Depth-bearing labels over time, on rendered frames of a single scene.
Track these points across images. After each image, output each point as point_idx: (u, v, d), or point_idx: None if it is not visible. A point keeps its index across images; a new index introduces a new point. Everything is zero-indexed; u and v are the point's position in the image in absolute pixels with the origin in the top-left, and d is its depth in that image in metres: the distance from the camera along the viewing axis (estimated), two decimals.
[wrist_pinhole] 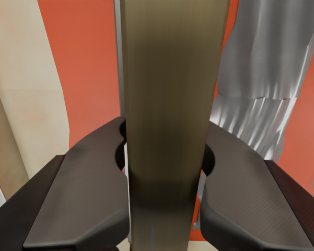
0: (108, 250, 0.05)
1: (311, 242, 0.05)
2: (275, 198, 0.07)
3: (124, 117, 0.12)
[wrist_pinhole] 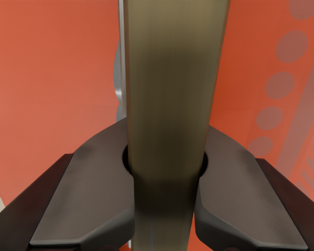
0: (108, 250, 0.05)
1: (304, 239, 0.05)
2: (268, 197, 0.07)
3: None
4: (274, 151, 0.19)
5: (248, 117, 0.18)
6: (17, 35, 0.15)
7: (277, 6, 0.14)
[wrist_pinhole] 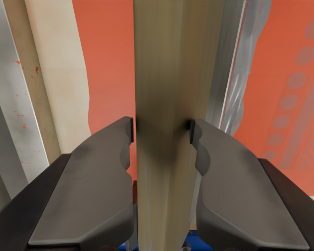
0: (108, 250, 0.05)
1: (306, 240, 0.05)
2: (269, 197, 0.07)
3: (130, 117, 0.12)
4: (298, 105, 0.27)
5: (282, 79, 0.25)
6: None
7: (307, 1, 0.21)
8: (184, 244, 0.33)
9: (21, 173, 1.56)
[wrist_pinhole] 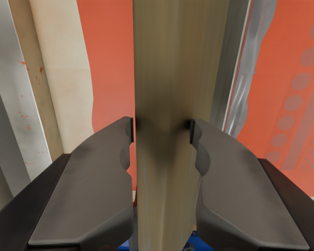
0: (108, 250, 0.05)
1: (306, 240, 0.05)
2: (269, 197, 0.07)
3: (130, 117, 0.12)
4: (302, 106, 0.27)
5: (286, 80, 0.25)
6: None
7: (313, 2, 0.21)
8: (187, 245, 0.33)
9: (22, 173, 1.56)
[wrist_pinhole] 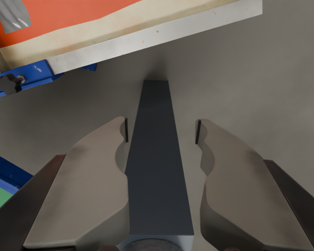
0: (108, 250, 0.05)
1: (311, 242, 0.05)
2: (275, 198, 0.07)
3: (124, 117, 0.12)
4: None
5: None
6: None
7: None
8: (18, 75, 0.47)
9: (31, 158, 1.84)
